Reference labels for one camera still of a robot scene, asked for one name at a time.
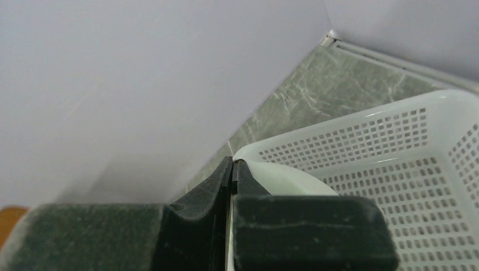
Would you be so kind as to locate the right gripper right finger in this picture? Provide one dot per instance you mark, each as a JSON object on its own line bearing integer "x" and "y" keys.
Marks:
{"x": 360, "y": 239}

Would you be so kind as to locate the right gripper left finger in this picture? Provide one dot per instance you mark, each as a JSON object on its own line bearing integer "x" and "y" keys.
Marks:
{"x": 188, "y": 234}

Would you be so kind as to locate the white perforated plastic basket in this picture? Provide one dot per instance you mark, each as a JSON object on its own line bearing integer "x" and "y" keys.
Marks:
{"x": 417, "y": 159}

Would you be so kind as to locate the aluminium frame rail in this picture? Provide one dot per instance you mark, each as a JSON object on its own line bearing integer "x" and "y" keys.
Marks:
{"x": 440, "y": 80}

